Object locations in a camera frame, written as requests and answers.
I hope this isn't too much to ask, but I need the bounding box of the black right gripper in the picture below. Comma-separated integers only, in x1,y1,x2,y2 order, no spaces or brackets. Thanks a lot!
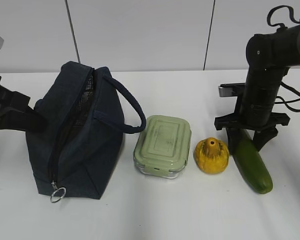
214,98,290,155

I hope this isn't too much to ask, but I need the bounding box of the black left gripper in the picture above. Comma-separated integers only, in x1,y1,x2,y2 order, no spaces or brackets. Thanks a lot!
0,76,47,132

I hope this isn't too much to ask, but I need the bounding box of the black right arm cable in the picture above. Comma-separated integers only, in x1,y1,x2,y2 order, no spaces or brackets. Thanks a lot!
266,5,300,113

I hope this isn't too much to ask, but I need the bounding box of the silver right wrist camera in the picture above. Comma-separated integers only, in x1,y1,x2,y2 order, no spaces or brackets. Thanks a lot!
218,83,245,98

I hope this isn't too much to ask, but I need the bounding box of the green cucumber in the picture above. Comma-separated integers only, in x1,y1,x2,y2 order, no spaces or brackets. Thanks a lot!
233,129,273,195

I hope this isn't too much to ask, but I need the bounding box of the green lid glass container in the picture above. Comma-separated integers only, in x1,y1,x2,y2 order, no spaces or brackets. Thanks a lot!
133,115,192,179

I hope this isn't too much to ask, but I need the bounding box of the yellow squash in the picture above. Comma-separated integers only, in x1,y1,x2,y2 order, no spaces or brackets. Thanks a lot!
194,137,230,175

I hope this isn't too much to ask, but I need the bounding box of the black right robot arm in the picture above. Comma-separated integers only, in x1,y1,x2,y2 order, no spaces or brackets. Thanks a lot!
214,20,300,154

